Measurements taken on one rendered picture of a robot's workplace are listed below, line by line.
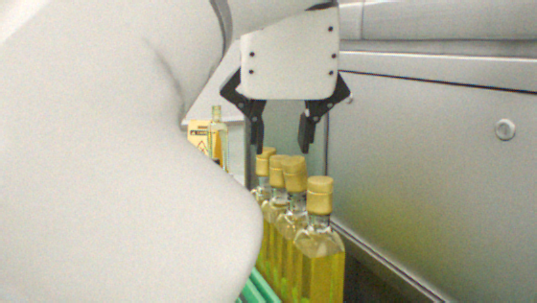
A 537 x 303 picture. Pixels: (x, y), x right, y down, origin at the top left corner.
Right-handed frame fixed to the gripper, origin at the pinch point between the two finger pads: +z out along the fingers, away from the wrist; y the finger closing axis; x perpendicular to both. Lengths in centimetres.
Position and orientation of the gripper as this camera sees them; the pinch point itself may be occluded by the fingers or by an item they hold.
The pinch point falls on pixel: (281, 134)
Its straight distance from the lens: 49.2
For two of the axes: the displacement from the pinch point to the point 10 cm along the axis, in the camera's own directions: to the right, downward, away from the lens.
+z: -0.7, 8.4, 5.3
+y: -9.9, 0.2, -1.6
